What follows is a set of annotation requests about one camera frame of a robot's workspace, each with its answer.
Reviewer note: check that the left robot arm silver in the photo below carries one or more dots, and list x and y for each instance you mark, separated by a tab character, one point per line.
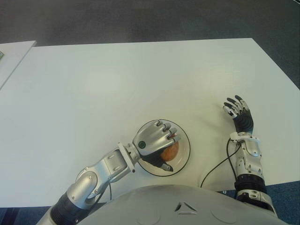
98	173

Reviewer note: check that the red yellow apple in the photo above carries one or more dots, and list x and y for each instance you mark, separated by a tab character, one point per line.
171	152

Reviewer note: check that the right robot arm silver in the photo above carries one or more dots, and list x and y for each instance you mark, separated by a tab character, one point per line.
250	164

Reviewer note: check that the white side table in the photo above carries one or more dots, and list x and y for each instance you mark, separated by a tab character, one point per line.
14	61

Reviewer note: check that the grey robot torso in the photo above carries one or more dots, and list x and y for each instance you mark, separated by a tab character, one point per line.
187	206

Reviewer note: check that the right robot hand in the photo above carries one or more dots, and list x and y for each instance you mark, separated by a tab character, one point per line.
243	122

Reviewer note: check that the white plate black rim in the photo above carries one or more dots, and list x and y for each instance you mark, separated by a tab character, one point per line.
184	152

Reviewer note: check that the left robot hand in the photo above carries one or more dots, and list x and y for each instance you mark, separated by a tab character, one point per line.
152	138

